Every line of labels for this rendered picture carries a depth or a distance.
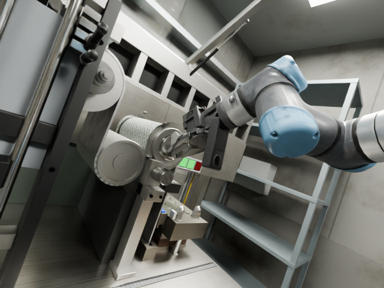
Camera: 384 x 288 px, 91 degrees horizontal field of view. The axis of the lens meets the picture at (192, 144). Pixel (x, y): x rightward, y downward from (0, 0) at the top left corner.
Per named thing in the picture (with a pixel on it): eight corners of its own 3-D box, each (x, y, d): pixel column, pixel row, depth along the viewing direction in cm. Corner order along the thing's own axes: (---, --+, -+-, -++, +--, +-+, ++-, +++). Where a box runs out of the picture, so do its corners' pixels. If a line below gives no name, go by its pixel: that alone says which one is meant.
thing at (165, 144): (186, 143, 58) (175, 164, 57) (182, 141, 59) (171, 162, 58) (170, 131, 53) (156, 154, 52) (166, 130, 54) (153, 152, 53)
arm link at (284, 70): (297, 64, 29) (283, 44, 35) (238, 103, 35) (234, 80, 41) (316, 97, 33) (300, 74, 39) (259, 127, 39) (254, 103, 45)
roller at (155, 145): (147, 162, 52) (161, 123, 52) (115, 143, 71) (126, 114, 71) (178, 168, 59) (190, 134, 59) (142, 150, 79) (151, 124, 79)
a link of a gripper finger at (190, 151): (178, 145, 59) (199, 131, 53) (180, 162, 56) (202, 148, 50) (170, 143, 57) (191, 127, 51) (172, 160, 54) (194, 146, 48)
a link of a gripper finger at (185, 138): (180, 147, 51) (205, 132, 47) (181, 152, 51) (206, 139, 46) (168, 142, 48) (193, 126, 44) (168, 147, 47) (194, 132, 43)
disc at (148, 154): (138, 166, 51) (156, 115, 51) (138, 165, 52) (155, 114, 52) (179, 174, 61) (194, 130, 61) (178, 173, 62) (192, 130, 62)
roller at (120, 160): (90, 182, 44) (108, 133, 44) (72, 154, 62) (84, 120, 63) (136, 187, 52) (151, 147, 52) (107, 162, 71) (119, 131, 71)
